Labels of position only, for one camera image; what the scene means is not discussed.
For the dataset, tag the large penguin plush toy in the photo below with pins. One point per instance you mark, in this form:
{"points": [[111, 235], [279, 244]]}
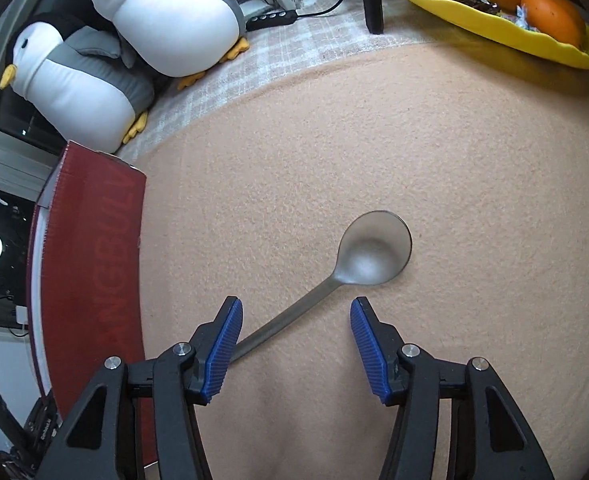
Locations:
{"points": [[74, 90]]}

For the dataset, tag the black power strip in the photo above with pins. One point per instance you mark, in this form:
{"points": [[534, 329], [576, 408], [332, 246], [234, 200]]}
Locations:
{"points": [[272, 17]]}

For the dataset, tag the small penguin plush toy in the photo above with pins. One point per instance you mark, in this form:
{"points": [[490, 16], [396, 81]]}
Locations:
{"points": [[174, 25]]}

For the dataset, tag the red cardboard box white inside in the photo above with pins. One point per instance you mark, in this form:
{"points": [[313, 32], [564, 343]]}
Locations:
{"points": [[89, 260]]}

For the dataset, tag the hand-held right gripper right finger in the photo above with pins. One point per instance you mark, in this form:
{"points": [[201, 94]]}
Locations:
{"points": [[369, 355]]}

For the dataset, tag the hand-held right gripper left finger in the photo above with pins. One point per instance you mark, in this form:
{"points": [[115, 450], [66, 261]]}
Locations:
{"points": [[222, 350]]}

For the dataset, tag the yellow fruit tray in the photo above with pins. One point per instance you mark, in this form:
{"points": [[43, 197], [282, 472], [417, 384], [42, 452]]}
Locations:
{"points": [[474, 25]]}

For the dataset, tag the clear wrapped candy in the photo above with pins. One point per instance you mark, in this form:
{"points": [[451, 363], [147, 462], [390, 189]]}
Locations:
{"points": [[524, 17]]}

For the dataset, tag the checked white cloth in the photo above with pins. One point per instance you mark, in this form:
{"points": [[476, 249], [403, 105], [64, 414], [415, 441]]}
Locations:
{"points": [[274, 60]]}

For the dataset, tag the metal spoon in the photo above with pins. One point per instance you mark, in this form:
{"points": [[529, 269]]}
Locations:
{"points": [[374, 255]]}

